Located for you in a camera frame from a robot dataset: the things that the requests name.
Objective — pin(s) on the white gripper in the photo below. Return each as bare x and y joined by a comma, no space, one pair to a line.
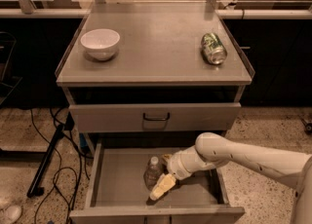
176,167

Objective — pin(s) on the clear plastic water bottle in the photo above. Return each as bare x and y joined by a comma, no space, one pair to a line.
152,173

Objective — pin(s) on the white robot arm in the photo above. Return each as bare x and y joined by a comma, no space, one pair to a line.
211,150

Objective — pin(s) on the closed upper drawer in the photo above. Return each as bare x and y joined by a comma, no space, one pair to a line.
128,117

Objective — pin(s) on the open middle drawer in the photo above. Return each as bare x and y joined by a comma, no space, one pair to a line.
117,193

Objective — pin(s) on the grey metal drawer cabinet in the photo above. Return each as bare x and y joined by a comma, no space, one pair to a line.
159,61

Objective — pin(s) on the green soda can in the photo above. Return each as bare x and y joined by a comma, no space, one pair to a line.
212,49

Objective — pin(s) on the black stand leg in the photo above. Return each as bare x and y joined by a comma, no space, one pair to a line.
35,188

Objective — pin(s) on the white ceramic bowl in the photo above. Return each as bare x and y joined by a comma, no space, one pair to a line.
101,44

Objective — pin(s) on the white shoe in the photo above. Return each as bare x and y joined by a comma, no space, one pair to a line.
10,214

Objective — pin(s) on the black drawer handle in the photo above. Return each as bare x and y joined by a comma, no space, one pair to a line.
156,119

